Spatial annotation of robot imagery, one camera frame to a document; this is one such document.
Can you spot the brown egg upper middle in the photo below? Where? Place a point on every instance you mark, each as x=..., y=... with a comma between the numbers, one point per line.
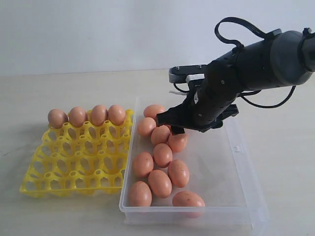
x=160, y=135

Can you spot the brown egg left middle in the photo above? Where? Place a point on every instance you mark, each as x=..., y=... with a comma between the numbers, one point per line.
x=143, y=164

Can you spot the brown egg far left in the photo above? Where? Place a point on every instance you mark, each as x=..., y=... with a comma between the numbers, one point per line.
x=152, y=110

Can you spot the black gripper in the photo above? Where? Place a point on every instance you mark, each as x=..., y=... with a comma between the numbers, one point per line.
x=210, y=101

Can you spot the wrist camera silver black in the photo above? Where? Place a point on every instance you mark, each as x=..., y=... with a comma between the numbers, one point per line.
x=187, y=73

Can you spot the clear plastic container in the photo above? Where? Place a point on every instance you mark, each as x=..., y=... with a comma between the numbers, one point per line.
x=221, y=173

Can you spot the brown egg front right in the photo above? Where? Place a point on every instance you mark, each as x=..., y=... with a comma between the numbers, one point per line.
x=188, y=199

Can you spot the brown egg upper left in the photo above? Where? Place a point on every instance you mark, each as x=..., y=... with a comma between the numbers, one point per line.
x=146, y=127

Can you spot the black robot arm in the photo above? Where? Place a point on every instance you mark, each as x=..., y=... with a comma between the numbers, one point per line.
x=283, y=59

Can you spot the brown egg front left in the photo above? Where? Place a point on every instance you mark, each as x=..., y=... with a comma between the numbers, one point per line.
x=140, y=195

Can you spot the yellow plastic egg tray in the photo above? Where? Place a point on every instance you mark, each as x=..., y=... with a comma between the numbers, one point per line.
x=80, y=160

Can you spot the brown egg placed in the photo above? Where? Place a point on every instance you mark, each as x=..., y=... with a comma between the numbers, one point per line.
x=116, y=114
x=57, y=117
x=77, y=116
x=178, y=142
x=98, y=115
x=178, y=173

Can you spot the brown egg lower middle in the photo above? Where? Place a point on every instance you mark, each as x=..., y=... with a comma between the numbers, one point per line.
x=160, y=183

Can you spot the brown egg centre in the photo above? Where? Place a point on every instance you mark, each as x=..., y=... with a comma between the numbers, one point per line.
x=162, y=155

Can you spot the brown egg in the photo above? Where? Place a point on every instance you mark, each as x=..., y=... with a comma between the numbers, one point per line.
x=162, y=155
x=152, y=110
x=140, y=195
x=160, y=183
x=188, y=199
x=146, y=127
x=160, y=135
x=143, y=164

